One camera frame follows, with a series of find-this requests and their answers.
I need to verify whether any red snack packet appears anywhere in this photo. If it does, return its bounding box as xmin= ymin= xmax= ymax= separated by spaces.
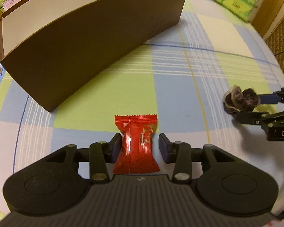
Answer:
xmin=113 ymin=114 xmax=160 ymax=174

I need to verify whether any checkered tablecloth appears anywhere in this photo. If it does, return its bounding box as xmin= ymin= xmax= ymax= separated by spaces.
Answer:
xmin=0 ymin=0 xmax=284 ymax=220

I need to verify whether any brown cardboard box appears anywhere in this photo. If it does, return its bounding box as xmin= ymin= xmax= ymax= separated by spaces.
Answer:
xmin=0 ymin=0 xmax=185 ymax=112

